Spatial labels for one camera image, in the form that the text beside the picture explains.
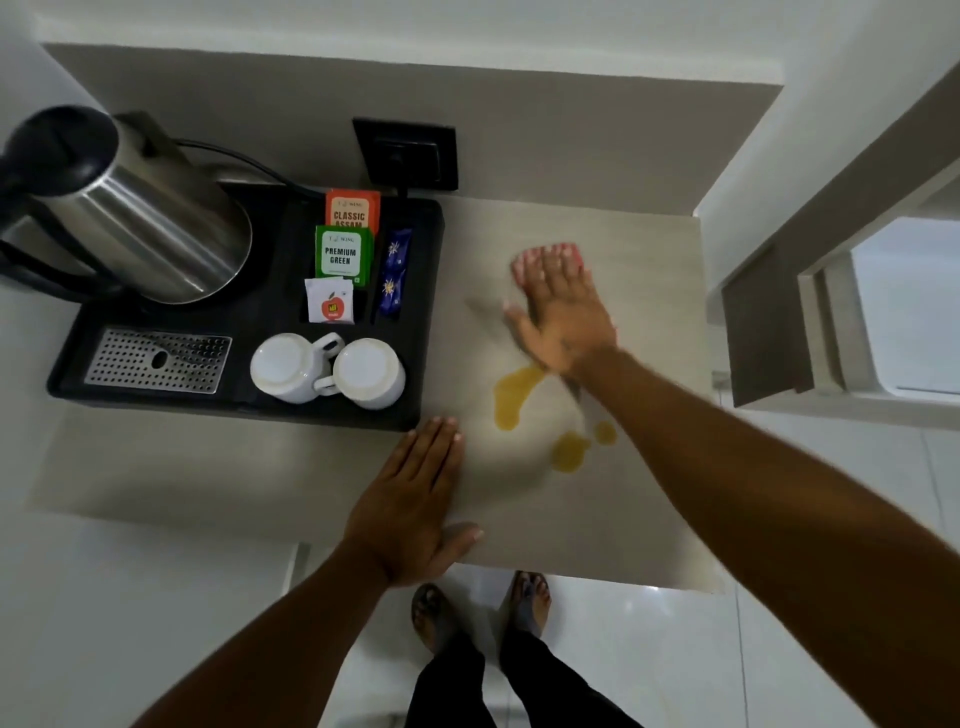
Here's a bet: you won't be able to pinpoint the person's right hand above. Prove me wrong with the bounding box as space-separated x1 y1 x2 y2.
502 243 620 380

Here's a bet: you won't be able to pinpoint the person's left hand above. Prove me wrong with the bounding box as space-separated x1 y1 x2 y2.
341 416 485 590

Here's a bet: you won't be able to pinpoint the pink cleaning sponge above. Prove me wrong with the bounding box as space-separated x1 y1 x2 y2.
511 241 585 290

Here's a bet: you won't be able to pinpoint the person's right forearm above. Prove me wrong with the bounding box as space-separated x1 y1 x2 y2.
566 345 960 728

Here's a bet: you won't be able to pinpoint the person's left forearm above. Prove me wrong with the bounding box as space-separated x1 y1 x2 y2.
131 540 391 728

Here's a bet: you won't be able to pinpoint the large yellow liquid spill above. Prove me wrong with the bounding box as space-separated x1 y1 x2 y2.
493 365 549 432

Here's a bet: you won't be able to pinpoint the person's left sandal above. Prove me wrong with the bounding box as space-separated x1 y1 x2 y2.
410 584 460 655

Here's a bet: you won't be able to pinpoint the person's sandal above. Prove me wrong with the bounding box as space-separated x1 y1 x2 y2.
505 571 553 639
410 584 460 655

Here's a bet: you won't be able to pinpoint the person's right sandal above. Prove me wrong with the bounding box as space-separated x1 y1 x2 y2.
505 571 553 639

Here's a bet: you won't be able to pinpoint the white ceramic cup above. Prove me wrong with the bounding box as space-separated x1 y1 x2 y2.
313 338 407 411
249 332 346 405

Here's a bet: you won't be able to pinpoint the medium yellow liquid spill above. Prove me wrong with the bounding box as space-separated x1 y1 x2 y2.
551 432 592 474

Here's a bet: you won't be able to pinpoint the person's black trousers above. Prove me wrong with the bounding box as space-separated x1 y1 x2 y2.
405 626 646 728

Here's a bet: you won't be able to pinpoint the white sachet with red apple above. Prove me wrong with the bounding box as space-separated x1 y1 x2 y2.
304 277 355 325

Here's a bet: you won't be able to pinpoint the green tea bag packet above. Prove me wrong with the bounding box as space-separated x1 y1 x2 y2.
315 225 374 288

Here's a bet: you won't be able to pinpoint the orange tea bag packet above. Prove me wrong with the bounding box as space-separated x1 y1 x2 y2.
325 189 381 234

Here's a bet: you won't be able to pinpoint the black plastic serving tray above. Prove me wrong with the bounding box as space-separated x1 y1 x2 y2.
46 180 445 434

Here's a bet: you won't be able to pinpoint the grey window surround panel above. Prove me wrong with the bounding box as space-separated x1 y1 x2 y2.
707 63 960 411

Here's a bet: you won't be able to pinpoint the perforated metal drip grate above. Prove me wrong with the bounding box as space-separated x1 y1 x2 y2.
84 327 234 396

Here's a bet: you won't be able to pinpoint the stainless steel electric kettle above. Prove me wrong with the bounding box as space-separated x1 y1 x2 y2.
0 105 254 306

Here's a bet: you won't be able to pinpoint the white framed window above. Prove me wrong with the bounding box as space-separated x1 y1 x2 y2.
797 216 960 400

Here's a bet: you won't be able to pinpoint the black wall socket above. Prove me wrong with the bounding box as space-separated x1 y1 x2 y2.
352 117 459 193

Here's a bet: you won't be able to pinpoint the black kettle power cable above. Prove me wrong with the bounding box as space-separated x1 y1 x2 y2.
174 138 325 199

